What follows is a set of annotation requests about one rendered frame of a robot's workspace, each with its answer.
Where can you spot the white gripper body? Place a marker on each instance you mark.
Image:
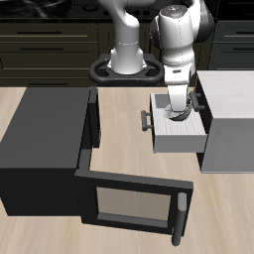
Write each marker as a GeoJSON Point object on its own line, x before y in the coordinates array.
{"type": "Point", "coordinates": [178, 96]}

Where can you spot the black microwave oven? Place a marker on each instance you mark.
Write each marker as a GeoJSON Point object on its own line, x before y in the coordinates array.
{"type": "Point", "coordinates": [43, 132]}

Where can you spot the flat black base plate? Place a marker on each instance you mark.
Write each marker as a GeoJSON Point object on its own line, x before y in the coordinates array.
{"type": "Point", "coordinates": [99, 71]}

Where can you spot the white cabinet drawer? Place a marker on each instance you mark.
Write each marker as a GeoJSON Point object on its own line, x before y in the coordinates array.
{"type": "Point", "coordinates": [178, 139]}

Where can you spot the black and white bowl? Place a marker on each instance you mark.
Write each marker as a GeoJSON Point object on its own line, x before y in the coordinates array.
{"type": "Point", "coordinates": [180, 115]}

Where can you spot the white cabinet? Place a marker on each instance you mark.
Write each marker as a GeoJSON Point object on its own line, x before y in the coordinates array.
{"type": "Point", "coordinates": [228, 132]}

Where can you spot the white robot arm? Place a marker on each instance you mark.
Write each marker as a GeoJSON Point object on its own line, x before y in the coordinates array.
{"type": "Point", "coordinates": [175, 36]}

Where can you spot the dark kitchen cupboards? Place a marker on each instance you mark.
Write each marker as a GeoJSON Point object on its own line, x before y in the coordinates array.
{"type": "Point", "coordinates": [46, 53]}

